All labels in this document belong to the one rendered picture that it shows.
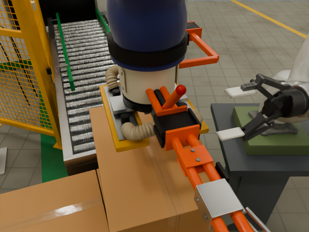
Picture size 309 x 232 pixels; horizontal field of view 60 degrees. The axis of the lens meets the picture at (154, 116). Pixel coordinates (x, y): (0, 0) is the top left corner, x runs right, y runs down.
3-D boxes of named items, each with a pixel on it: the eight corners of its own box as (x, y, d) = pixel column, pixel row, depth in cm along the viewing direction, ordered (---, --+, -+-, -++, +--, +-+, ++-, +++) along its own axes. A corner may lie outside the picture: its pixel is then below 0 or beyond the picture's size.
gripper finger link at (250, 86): (262, 88, 63) (266, 77, 61) (243, 91, 62) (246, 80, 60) (258, 84, 64) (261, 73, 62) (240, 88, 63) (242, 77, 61)
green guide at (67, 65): (50, 20, 315) (48, 13, 309) (60, 19, 318) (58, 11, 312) (60, 93, 198) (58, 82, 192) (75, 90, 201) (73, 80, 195)
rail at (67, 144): (50, 33, 324) (46, 17, 312) (55, 32, 325) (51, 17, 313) (70, 181, 154) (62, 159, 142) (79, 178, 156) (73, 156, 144)
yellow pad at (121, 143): (99, 89, 101) (97, 78, 98) (125, 85, 104) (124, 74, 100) (116, 153, 76) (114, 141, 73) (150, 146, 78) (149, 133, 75)
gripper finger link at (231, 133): (239, 126, 73) (238, 128, 73) (215, 131, 71) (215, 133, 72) (245, 133, 70) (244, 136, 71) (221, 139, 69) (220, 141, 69)
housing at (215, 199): (191, 199, 53) (193, 185, 50) (222, 190, 55) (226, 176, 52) (207, 232, 48) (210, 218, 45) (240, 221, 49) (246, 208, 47)
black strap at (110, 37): (103, 37, 84) (101, 24, 81) (172, 29, 89) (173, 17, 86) (116, 72, 67) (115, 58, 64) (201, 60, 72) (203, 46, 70)
